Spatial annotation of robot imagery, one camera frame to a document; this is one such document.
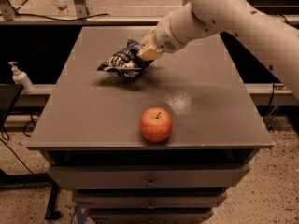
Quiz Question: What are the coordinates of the top drawer knob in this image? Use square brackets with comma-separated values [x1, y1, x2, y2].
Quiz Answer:
[147, 178, 156, 188]

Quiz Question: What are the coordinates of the black cable on rail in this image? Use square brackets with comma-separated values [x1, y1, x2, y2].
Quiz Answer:
[0, 0, 110, 22]

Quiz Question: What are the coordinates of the drawer knob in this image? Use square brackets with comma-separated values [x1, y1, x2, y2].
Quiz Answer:
[147, 178, 156, 188]
[148, 203, 156, 210]

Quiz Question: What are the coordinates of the grey drawer cabinet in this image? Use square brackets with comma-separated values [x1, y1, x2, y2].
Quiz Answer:
[29, 26, 273, 224]

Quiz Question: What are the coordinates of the middle drawer knob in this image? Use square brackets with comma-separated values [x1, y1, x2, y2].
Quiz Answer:
[148, 203, 156, 210]

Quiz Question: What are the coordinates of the red apple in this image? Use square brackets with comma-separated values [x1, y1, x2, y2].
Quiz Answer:
[139, 107, 173, 143]

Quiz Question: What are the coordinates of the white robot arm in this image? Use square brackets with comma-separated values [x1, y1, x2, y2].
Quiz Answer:
[137, 0, 299, 98]

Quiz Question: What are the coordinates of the black floor cable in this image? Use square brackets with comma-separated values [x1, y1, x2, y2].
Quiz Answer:
[0, 110, 43, 175]

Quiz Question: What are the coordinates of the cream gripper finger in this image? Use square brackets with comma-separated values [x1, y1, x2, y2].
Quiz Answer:
[137, 44, 164, 61]
[140, 27, 156, 48]

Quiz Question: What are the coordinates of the blue chip bag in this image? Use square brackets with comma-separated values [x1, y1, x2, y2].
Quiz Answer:
[97, 37, 152, 78]

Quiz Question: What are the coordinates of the white pump bottle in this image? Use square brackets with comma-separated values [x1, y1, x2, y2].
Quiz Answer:
[8, 62, 35, 93]

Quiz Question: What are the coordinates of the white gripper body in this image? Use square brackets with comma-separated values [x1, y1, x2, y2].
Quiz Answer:
[154, 14, 185, 53]

